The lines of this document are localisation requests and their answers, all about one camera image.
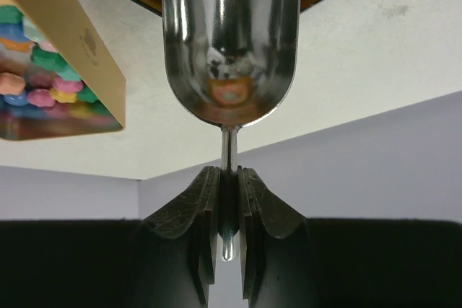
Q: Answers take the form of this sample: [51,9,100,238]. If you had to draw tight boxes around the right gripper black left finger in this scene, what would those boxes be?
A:
[1,166,219,307]

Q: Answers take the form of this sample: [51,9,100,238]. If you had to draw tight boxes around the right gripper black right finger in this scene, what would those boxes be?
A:
[237,168,461,307]

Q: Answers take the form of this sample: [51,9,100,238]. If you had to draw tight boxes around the gold tin pastel star candies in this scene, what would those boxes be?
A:
[1,0,126,141]

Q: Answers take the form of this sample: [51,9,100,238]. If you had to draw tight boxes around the shiny metal scoop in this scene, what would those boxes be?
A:
[162,0,300,262]

